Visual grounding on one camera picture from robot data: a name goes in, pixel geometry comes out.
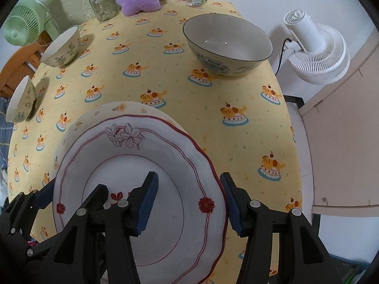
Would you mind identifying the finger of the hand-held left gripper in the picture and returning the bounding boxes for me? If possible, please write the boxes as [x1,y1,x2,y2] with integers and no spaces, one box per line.
[25,237,60,262]
[31,179,57,212]

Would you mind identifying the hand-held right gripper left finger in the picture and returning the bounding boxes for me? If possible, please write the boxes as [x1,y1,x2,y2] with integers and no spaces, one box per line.
[44,171,159,284]

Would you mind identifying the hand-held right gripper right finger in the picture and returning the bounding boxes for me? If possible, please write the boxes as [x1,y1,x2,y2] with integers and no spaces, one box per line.
[221,172,335,284]

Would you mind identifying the white plate red rim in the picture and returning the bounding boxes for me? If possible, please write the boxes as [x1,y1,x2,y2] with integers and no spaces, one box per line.
[53,115,228,284]

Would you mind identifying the large scalloped plate yellow flowers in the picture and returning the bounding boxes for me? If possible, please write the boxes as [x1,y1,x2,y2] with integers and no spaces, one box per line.
[53,101,190,172]

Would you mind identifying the beige bowl green leaf print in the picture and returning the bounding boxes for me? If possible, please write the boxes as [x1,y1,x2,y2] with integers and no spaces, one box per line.
[5,75,36,123]
[40,25,81,67]

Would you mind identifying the beige bowl blue print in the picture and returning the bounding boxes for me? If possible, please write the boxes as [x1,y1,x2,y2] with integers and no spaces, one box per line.
[182,14,273,76]

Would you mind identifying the grey plaid pillow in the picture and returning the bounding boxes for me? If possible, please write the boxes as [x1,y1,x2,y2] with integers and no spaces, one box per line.
[0,98,18,169]

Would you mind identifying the beige wooden cabinet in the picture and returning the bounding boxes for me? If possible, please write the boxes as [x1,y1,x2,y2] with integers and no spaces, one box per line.
[298,30,379,216]

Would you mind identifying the wooden chair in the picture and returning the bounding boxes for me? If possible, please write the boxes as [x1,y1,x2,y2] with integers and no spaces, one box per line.
[0,32,51,98]

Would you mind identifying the green table fan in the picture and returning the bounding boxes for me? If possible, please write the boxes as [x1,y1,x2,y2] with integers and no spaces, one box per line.
[3,0,64,47]

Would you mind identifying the white standing fan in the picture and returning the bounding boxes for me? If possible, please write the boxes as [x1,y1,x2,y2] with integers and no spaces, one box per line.
[283,9,351,85]

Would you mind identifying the glass jar dark lid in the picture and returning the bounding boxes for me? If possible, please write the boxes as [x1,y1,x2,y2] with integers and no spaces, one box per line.
[88,0,120,22]

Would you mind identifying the black fan cable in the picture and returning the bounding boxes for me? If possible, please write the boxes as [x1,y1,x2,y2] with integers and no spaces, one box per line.
[274,38,292,76]

